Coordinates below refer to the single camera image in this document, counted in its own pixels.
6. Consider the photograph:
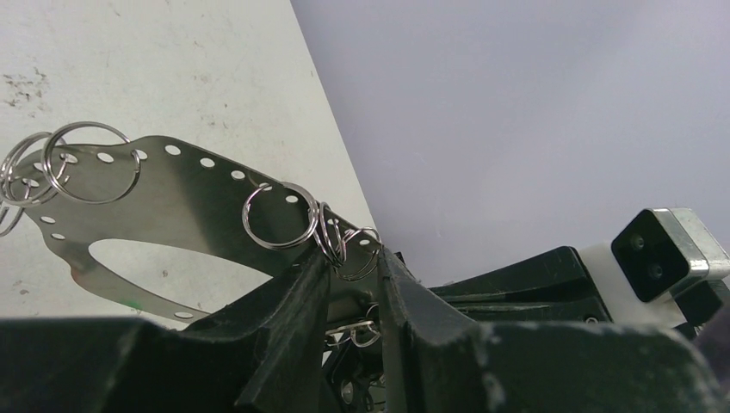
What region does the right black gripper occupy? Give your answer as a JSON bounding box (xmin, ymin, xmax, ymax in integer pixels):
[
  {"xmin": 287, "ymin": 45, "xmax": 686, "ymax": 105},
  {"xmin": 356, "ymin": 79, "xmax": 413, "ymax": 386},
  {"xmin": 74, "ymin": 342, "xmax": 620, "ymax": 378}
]
[{"xmin": 430, "ymin": 246, "xmax": 612, "ymax": 324}]

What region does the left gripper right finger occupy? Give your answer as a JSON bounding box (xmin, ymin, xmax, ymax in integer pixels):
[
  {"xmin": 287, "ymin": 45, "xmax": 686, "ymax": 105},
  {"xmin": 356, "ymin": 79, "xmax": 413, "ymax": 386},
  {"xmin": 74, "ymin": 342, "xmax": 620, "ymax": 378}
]
[{"xmin": 378, "ymin": 250, "xmax": 729, "ymax": 412}]

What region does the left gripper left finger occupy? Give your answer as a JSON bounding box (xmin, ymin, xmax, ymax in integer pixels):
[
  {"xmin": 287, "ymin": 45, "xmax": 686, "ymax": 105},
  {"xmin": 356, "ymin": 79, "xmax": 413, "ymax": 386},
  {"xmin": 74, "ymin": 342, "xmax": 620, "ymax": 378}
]
[{"xmin": 1, "ymin": 254, "xmax": 330, "ymax": 412}]

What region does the metal key holder ring plate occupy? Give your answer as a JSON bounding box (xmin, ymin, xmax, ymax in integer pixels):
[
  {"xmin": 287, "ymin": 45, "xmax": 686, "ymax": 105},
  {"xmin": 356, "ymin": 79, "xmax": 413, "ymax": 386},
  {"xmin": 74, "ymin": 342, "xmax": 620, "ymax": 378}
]
[{"xmin": 1, "ymin": 121, "xmax": 382, "ymax": 348}]

